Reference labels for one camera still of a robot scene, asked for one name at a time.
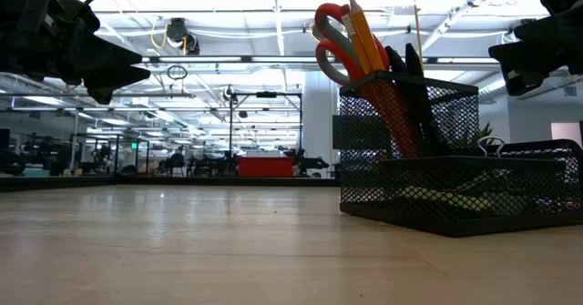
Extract yellow hanging cable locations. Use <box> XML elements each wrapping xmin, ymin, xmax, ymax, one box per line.
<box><xmin>411</xmin><ymin>0</ymin><xmax>424</xmax><ymax>76</ymax></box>

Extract wall mounted screen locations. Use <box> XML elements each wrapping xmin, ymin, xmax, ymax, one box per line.
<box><xmin>549</xmin><ymin>121</ymin><xmax>583</xmax><ymax>147</ymax></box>

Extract red handled scissors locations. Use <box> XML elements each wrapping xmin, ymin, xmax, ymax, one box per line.
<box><xmin>313</xmin><ymin>2</ymin><xmax>397</xmax><ymax>115</ymax></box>

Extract black background frame stand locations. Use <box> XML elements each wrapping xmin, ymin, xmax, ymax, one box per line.
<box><xmin>229</xmin><ymin>90</ymin><xmax>304</xmax><ymax>160</ymax></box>

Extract suspended light rail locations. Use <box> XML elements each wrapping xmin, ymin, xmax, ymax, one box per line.
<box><xmin>140</xmin><ymin>55</ymin><xmax>502</xmax><ymax>65</ymax></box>

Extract black monitor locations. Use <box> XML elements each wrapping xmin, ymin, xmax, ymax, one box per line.
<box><xmin>332</xmin><ymin>114</ymin><xmax>342</xmax><ymax>151</ymax></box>

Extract black pen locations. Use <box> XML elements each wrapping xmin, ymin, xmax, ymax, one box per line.
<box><xmin>404</xmin><ymin>42</ymin><xmax>450</xmax><ymax>158</ymax></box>
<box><xmin>384</xmin><ymin>45</ymin><xmax>427</xmax><ymax>158</ymax></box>

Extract orange pencil with white band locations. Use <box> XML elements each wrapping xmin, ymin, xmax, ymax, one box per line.
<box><xmin>340</xmin><ymin>12</ymin><xmax>411</xmax><ymax>159</ymax></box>

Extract black aluminium table frame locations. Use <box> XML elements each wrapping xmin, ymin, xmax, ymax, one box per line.
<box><xmin>0</xmin><ymin>175</ymin><xmax>342</xmax><ymax>193</ymax></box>

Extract black mesh desk organizer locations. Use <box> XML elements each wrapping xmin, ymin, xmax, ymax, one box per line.
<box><xmin>338</xmin><ymin>70</ymin><xmax>583</xmax><ymax>239</ymax></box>

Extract potted succulent plant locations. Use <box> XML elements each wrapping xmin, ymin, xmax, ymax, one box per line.
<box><xmin>476</xmin><ymin>121</ymin><xmax>500</xmax><ymax>147</ymax></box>

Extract red storage bin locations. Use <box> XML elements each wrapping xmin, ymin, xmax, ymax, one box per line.
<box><xmin>236</xmin><ymin>156</ymin><xmax>295</xmax><ymax>178</ymax></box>

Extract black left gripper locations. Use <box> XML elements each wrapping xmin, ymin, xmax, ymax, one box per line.
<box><xmin>22</xmin><ymin>0</ymin><xmax>152</xmax><ymax>107</ymax></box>

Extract black binder clip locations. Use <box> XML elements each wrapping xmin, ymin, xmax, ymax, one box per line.
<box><xmin>476</xmin><ymin>135</ymin><xmax>507</xmax><ymax>159</ymax></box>

